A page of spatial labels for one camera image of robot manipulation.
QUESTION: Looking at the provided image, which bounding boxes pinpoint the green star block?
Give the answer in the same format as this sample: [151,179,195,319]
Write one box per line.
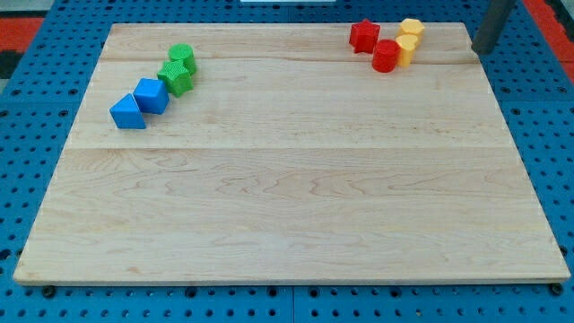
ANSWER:
[157,60,194,97]

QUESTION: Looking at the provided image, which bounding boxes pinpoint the red star block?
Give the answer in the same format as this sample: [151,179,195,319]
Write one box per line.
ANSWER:
[349,19,380,54]

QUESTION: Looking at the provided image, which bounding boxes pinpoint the wooden board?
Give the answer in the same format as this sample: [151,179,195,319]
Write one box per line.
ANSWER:
[13,22,570,286]

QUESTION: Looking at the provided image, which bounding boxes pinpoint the red cylinder block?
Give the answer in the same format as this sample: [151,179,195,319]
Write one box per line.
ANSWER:
[371,39,401,73]

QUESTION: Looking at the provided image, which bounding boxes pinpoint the blue cube block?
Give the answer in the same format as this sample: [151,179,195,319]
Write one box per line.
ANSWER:
[133,78,170,115]

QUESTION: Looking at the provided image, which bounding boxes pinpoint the green cylinder block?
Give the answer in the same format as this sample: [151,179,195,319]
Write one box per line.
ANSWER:
[168,43,196,75]

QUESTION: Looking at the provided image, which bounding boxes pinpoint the blue triangle block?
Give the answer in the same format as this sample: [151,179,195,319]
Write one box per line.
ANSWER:
[109,93,146,129]

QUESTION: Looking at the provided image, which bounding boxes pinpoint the yellow heart block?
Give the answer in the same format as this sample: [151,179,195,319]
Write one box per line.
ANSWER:
[396,34,419,67]

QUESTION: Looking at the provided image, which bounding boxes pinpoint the yellow hexagon block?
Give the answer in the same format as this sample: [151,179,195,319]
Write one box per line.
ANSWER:
[396,18,425,46]

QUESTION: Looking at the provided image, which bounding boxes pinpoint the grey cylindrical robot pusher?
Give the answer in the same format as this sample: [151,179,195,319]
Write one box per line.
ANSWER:
[471,0,517,55]

